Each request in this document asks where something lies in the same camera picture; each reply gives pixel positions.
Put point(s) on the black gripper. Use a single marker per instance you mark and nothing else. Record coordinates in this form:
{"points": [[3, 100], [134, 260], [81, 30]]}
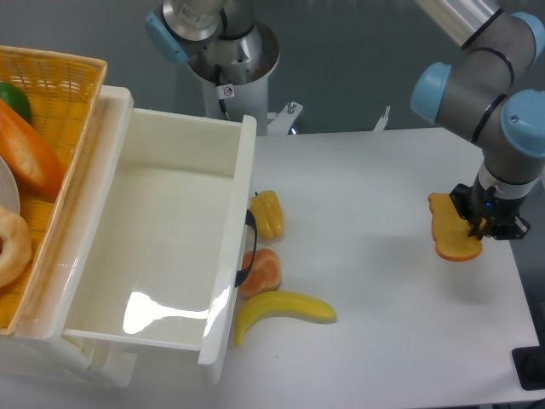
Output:
{"points": [[487, 214]]}

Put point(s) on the orange toy bread slice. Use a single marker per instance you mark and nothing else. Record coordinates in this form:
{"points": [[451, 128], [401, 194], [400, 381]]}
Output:
{"points": [[450, 232]]}

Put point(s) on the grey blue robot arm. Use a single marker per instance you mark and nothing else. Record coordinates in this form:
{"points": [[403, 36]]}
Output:
{"points": [[472, 100]]}

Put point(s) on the white upper drawer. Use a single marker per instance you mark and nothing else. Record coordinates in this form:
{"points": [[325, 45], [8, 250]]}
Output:
{"points": [[162, 267]]}

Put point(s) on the black device at table edge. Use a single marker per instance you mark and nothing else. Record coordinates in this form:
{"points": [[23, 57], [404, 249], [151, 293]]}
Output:
{"points": [[529, 365]]}

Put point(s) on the yellow toy bell pepper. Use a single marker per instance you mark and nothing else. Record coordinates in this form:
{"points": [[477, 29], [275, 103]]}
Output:
{"points": [[268, 214]]}

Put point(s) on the orange toy croissant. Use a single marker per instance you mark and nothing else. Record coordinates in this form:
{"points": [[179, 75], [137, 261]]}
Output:
{"points": [[265, 274]]}

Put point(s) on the yellow toy banana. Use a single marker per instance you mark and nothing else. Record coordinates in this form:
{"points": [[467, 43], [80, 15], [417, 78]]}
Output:
{"points": [[280, 304]]}

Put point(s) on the yellow woven basket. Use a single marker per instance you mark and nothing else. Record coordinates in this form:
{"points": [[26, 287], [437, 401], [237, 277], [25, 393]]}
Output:
{"points": [[62, 90]]}

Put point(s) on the orange toy baguette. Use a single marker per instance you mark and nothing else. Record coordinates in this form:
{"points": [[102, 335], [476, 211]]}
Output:
{"points": [[28, 155]]}

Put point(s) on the beige toy donut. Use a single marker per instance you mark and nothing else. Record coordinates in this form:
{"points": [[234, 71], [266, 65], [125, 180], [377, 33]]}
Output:
{"points": [[16, 245]]}

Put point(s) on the white plate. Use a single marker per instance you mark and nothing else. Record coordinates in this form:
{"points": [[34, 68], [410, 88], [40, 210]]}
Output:
{"points": [[9, 192]]}

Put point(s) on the green toy vegetable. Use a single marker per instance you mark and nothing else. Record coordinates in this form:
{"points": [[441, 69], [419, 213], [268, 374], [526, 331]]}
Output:
{"points": [[17, 100]]}

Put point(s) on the white metal bracket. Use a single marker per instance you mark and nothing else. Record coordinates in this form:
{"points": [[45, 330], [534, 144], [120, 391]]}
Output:
{"points": [[382, 121]]}

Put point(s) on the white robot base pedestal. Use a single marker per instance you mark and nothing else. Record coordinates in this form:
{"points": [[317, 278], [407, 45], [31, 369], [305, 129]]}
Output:
{"points": [[234, 76]]}

